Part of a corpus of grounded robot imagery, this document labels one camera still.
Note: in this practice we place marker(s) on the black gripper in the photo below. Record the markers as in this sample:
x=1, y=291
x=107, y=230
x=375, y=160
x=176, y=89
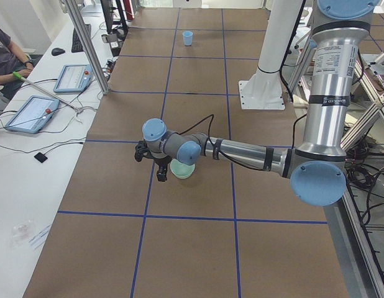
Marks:
x=161, y=162

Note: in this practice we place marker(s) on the mint green bowl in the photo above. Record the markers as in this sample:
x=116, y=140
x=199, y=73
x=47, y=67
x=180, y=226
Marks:
x=181, y=170

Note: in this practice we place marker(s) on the light blue plastic cup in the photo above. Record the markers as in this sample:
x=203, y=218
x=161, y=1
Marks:
x=187, y=38

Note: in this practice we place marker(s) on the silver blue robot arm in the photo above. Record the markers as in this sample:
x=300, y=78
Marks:
x=314, y=168

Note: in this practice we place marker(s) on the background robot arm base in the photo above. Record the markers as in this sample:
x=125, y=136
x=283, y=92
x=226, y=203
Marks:
x=379, y=63

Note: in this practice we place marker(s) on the small black square pad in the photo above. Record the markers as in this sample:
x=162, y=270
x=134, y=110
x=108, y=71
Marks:
x=41, y=157

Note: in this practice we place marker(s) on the far blue teach pendant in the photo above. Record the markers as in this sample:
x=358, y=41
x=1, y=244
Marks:
x=73, y=79

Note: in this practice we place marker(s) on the blue teach pendant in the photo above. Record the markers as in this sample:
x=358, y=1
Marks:
x=73, y=79
x=33, y=115

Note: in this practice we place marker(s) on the near blue teach pendant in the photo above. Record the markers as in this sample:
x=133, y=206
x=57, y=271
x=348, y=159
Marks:
x=33, y=115

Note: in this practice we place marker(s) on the clear plastic bag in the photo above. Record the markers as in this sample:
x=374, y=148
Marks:
x=21, y=233

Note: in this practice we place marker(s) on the black keyboard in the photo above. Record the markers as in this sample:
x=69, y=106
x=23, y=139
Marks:
x=76, y=45

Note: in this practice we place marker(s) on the black computer mouse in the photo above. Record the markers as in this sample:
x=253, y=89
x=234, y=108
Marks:
x=57, y=51

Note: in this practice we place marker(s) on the seated person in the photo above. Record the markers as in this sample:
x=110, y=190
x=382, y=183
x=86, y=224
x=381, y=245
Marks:
x=13, y=58

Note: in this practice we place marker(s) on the white central pillar mount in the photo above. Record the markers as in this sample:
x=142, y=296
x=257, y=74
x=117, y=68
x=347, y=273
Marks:
x=263, y=91

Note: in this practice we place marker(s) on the aluminium frame post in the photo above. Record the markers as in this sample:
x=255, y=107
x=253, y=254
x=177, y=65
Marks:
x=79, y=25

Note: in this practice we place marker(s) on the metal rod green handle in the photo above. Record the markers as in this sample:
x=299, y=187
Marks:
x=42, y=90

